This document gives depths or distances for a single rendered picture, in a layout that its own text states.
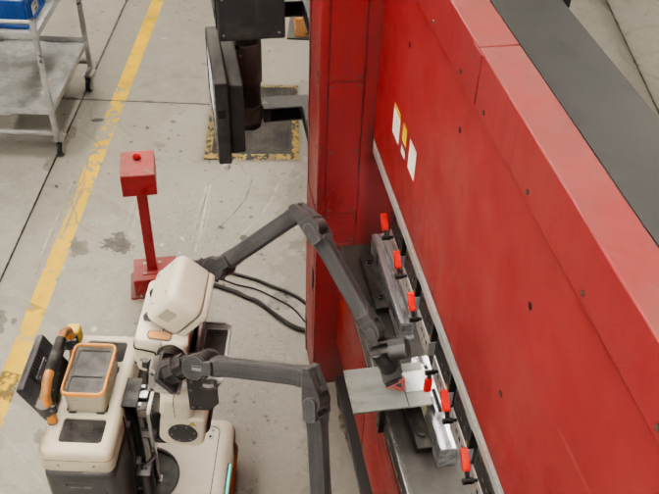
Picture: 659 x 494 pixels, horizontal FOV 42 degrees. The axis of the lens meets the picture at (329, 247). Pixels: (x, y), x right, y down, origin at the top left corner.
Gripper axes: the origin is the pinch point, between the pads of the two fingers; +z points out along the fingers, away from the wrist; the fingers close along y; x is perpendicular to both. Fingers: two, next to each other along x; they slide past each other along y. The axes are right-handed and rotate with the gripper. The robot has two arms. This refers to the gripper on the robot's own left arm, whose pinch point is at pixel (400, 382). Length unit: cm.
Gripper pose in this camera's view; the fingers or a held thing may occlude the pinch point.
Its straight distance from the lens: 291.3
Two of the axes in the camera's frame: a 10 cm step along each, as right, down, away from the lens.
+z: 4.3, 6.3, 6.5
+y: -1.4, -6.6, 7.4
